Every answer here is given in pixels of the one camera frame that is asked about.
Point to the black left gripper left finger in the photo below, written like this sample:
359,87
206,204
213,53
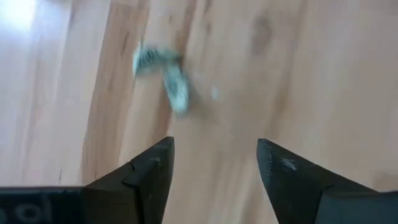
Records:
146,186

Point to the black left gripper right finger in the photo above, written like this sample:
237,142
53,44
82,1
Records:
298,193

